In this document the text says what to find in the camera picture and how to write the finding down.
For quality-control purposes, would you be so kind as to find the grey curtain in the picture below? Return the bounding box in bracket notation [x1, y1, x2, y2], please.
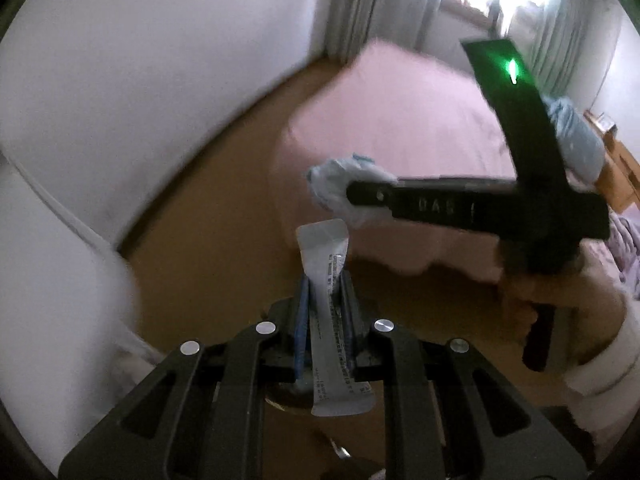
[324, 0, 453, 63]
[524, 0, 618, 103]

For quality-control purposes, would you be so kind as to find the grey sachet wrapper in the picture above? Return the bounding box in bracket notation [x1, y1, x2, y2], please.
[295, 218, 374, 418]

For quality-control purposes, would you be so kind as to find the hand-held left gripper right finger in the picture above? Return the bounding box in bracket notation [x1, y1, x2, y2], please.
[340, 270, 589, 480]

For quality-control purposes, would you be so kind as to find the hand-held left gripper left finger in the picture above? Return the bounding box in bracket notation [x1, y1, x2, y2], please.
[58, 272, 312, 480]

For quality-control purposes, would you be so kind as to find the pale blue pillow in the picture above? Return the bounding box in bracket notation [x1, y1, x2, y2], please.
[544, 96, 607, 187]

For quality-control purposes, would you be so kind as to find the purple cloth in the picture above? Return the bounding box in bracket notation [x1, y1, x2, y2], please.
[606, 209, 640, 302]

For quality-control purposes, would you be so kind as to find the chrome chair base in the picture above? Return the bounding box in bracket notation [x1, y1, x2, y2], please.
[327, 436, 352, 462]

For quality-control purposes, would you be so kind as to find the person's right hand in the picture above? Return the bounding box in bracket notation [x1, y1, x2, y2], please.
[498, 254, 623, 367]

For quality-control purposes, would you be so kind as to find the pale blue tissue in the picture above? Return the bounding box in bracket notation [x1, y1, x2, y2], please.
[305, 152, 399, 229]

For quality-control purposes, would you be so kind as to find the wooden cabinet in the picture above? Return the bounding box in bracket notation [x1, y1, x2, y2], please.
[584, 110, 640, 217]

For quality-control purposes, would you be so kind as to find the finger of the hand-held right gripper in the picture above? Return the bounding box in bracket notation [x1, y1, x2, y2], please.
[345, 180, 400, 209]

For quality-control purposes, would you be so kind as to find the person's right forearm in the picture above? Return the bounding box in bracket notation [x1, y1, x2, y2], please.
[564, 285, 640, 463]

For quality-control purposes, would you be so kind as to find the pink bed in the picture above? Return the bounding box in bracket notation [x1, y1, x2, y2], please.
[272, 37, 631, 291]

